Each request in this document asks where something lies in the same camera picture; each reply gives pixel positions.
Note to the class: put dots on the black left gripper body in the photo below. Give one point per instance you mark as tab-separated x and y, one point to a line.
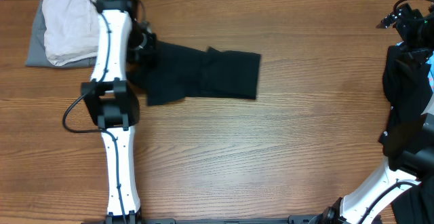
141	47

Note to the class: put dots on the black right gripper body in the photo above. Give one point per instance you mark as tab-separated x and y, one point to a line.
418	32

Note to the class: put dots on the black t-shirt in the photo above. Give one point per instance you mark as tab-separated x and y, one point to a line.
176	72

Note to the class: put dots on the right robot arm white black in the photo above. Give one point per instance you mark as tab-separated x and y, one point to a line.
407	142

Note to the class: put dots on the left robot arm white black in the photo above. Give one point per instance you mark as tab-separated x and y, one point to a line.
113	106

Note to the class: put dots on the black garment pile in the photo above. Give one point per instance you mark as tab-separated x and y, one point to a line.
408	96

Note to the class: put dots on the light blue garment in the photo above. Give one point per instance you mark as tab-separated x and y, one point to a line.
416	61

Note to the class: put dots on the beige folded trousers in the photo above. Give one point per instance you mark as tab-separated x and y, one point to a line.
72	30

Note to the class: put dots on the grey folded garment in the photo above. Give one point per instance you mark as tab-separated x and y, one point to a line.
36	52

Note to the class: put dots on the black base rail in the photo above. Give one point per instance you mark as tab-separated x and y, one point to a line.
230	221

